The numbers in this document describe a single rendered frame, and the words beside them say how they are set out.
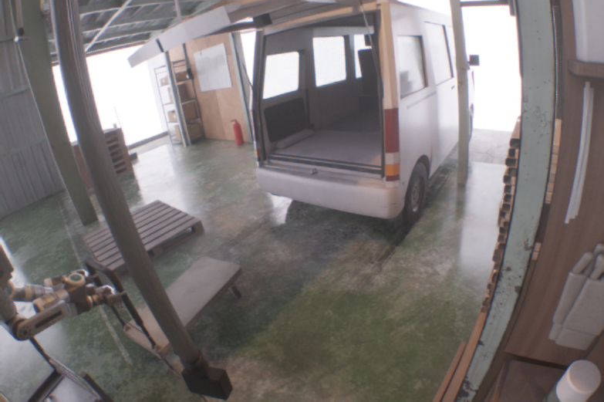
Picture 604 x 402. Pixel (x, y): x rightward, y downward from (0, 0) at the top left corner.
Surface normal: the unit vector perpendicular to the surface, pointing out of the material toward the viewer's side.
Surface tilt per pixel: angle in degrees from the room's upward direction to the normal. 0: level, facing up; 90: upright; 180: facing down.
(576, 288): 90
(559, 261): 90
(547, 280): 90
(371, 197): 85
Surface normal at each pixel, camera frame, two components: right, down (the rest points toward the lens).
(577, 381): -0.15, -0.92
